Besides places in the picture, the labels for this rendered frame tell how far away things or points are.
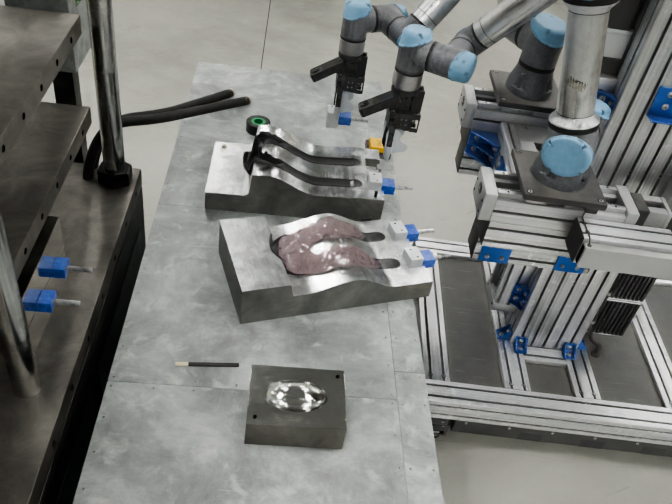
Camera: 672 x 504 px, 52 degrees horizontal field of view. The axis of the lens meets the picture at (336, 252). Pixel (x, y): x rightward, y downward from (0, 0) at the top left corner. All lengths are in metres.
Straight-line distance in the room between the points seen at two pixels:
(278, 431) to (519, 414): 1.18
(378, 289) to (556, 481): 1.15
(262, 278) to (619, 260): 0.94
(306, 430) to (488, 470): 1.21
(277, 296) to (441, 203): 2.03
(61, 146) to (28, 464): 0.75
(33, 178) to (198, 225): 0.46
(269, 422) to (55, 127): 0.93
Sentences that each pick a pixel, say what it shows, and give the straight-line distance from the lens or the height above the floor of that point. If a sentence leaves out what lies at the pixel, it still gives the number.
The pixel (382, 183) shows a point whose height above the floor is 0.90.
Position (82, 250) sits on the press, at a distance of 1.88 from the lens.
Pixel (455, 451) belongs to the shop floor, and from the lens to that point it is 2.52.
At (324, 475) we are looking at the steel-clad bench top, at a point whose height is 0.80.
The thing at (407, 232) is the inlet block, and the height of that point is 0.88.
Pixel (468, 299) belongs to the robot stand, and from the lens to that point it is 2.73.
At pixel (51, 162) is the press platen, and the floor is 1.04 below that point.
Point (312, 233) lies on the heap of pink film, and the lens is 1.76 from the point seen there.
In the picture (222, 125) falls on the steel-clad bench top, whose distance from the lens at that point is 2.34.
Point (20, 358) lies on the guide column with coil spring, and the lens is 1.49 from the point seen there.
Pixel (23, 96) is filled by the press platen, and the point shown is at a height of 1.29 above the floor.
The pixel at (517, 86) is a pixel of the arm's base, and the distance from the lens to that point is 2.33.
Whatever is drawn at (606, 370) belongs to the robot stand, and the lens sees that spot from 2.71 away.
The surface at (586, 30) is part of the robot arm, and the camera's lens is 1.62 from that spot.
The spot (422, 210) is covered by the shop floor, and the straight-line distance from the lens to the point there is 3.46.
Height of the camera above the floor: 2.02
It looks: 41 degrees down
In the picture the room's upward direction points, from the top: 10 degrees clockwise
